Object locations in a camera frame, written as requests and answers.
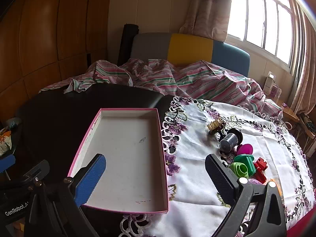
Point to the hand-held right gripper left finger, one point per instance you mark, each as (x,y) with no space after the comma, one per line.
(90,180)

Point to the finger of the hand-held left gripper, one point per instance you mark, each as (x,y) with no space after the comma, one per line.
(37,169)

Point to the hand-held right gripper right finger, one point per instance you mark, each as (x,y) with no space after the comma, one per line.
(219,177)

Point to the light green plug-in device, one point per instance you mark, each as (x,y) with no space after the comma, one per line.
(237,169)

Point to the teal plastic piece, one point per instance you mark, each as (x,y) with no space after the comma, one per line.
(246,164)

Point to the grey cylinder filter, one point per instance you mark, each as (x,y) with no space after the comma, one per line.
(228,142)

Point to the purple patterned oval case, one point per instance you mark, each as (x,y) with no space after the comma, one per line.
(256,181)

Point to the magenta plastic egg shell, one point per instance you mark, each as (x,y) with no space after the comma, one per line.
(245,150)

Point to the red metal cylinder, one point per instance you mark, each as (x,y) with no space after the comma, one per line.
(260,177)

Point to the red puzzle piece block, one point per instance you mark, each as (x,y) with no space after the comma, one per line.
(261,165)

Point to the pink cardboard box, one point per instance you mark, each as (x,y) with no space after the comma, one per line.
(128,153)

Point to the brown fluted mould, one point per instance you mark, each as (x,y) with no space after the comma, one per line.
(216,126)

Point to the white floral embroidered tablecloth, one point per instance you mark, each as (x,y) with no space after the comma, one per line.
(197,177)

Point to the printed bag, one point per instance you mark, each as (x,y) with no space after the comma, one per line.
(5,142)

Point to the wooden bedside table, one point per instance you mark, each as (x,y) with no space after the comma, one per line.
(288,112)

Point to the red cloth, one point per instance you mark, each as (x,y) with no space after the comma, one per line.
(305,227)

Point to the pink green striped blanket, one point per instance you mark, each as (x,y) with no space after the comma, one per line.
(197,81)

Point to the cluttered wooden desk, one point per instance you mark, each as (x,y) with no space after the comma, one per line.
(307,128)

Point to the small pink carton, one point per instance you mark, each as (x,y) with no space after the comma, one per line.
(276,91)

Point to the white carton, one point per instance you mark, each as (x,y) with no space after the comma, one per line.
(268,84)

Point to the grey yellow blue headboard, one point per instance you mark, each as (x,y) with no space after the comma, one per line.
(190,49)

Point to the wooden wardrobe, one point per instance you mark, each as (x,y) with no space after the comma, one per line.
(49,34)

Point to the long beige curtain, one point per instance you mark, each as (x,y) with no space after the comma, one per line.
(306,66)

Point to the window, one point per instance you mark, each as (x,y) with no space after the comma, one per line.
(256,17)

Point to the short beige curtain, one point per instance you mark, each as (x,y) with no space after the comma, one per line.
(207,9)

